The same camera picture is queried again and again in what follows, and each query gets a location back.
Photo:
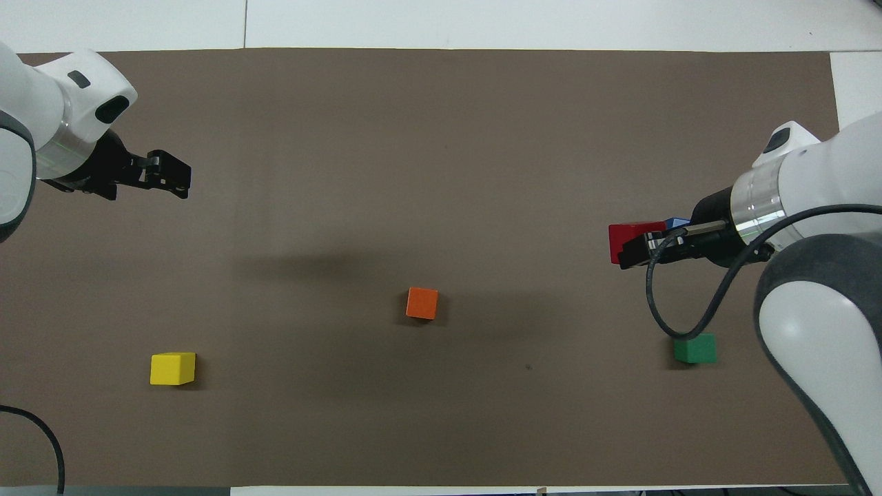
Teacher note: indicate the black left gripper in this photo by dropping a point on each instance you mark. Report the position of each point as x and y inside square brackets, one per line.
[100, 169]

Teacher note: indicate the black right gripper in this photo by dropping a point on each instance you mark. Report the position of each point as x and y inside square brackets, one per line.
[716, 227]

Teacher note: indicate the red wooden block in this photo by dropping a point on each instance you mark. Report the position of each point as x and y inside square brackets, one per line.
[623, 234]

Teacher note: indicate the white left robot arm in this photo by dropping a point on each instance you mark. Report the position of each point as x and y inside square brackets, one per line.
[41, 110]

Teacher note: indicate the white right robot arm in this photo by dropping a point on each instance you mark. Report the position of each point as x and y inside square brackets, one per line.
[827, 303]

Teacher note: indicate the blue wooden block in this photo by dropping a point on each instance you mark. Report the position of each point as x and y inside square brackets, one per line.
[677, 222]

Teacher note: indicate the green wooden block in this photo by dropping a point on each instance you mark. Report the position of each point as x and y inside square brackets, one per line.
[696, 350]

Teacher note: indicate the yellow wooden block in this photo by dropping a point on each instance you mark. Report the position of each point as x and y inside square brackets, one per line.
[172, 368]

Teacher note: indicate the orange wooden block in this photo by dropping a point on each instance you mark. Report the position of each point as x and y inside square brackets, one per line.
[422, 303]

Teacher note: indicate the brown table mat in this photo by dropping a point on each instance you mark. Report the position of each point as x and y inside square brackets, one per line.
[441, 172]

